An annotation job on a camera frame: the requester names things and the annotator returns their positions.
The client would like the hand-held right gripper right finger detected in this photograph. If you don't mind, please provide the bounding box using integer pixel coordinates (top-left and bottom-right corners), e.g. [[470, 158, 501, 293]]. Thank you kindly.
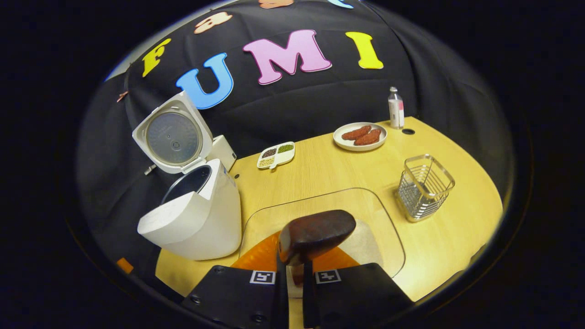
[[303, 247, 415, 329]]

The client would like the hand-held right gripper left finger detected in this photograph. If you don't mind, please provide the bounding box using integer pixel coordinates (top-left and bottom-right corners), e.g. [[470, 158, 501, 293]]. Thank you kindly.
[[182, 231, 289, 329]]

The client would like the white rice cooker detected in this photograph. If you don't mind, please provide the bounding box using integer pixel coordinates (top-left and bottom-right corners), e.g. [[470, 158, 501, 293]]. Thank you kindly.
[[132, 90, 242, 261]]

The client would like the brown wooden spoon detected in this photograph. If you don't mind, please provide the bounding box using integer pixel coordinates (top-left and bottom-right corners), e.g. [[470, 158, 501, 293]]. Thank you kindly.
[[278, 210, 356, 288]]

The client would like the metal wire chopstick holder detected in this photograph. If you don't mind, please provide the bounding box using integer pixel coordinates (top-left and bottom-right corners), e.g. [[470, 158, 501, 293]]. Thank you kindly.
[[397, 154, 456, 223]]

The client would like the white toaster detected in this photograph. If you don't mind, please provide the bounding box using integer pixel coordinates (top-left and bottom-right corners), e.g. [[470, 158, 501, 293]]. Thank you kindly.
[[211, 135, 237, 172]]

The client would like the white divided bean dish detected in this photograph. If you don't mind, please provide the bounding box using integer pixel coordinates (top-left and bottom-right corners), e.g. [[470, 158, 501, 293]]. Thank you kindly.
[[256, 141, 296, 170]]

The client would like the white round plate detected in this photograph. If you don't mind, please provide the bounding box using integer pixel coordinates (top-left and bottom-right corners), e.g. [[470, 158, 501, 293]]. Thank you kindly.
[[333, 122, 388, 152]]

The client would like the brown sausage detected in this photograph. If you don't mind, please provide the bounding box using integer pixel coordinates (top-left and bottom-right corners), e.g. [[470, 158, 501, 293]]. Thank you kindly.
[[341, 125, 372, 141], [353, 128, 382, 146]]

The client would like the small pink label bottle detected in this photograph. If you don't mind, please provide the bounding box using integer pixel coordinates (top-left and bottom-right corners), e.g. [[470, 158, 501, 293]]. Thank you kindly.
[[388, 86, 405, 130]]

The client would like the black backdrop cloth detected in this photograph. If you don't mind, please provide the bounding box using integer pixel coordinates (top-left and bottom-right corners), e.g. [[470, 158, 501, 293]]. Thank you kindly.
[[75, 0, 515, 293]]

